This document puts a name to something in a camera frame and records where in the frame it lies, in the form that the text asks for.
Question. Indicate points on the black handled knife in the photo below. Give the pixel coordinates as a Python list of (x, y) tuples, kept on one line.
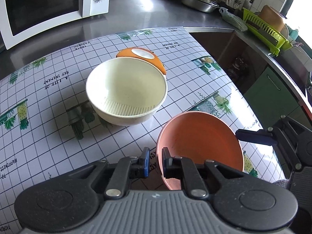
[(248, 4)]

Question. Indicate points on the right hand grey glove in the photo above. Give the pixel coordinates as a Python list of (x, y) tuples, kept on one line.
[(282, 183)]

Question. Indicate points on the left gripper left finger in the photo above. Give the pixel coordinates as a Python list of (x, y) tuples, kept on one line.
[(122, 173)]

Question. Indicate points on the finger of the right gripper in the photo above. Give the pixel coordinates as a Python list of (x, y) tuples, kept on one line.
[(257, 137)]

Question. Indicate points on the green plastic bag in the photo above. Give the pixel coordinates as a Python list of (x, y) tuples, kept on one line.
[(233, 19)]

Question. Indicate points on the orange plastic lid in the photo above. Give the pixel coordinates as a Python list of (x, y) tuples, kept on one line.
[(143, 54)]

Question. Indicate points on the steel basin with greens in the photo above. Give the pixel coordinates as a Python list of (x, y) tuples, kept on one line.
[(206, 6)]

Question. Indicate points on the green dish rack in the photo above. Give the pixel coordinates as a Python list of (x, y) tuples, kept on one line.
[(273, 39)]

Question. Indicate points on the pink plastic bowl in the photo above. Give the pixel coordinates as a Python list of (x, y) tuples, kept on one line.
[(210, 144)]

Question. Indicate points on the cream plastic bowl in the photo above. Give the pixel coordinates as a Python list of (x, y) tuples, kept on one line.
[(126, 91)]

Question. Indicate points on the white microwave oven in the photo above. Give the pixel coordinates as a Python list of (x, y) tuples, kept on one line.
[(22, 19)]

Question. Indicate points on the green cabinet door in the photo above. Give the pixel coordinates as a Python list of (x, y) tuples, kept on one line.
[(270, 98)]

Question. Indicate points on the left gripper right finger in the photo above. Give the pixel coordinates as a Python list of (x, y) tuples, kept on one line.
[(185, 170)]

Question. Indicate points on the brown pot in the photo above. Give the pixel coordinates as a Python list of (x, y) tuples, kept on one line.
[(274, 18)]

